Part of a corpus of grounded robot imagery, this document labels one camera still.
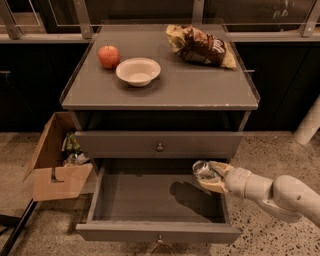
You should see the white paper bowl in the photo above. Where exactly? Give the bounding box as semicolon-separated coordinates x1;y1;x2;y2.
116;58;161;87

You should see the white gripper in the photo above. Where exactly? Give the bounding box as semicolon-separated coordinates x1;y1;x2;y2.
198;161;252;199

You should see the grey drawer cabinet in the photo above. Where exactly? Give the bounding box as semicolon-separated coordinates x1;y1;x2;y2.
59;23;261;245

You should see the brass bottom drawer handle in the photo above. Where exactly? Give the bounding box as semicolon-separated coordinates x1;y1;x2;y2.
150;236;175;256

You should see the brown chip bag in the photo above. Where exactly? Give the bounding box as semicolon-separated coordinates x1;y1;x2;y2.
166;25;237;70

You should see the cardboard box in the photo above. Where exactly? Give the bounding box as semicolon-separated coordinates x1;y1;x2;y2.
24;112;96;201

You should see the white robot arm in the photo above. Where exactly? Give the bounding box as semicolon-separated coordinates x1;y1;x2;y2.
193;131;320;226

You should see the round brass drawer knob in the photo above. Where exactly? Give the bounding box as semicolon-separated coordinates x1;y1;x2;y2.
156;143;164;152

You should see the silver 7up can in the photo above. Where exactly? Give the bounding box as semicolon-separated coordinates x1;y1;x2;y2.
192;160;217;180

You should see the open grey middle drawer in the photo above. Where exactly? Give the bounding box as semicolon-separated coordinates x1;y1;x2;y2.
76;159;241;244

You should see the crumpled clear wrapper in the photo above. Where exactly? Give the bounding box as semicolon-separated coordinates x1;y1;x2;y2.
63;153;89;167

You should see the red apple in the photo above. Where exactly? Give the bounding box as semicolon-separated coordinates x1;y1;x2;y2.
98;45;120;69

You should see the black metal floor bar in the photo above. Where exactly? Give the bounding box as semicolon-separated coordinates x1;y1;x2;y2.
0;199;37;256

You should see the green snack packet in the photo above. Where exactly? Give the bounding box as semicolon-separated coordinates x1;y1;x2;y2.
62;132;81;154

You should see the closed grey top drawer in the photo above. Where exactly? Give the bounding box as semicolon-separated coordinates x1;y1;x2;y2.
76;131;243;159

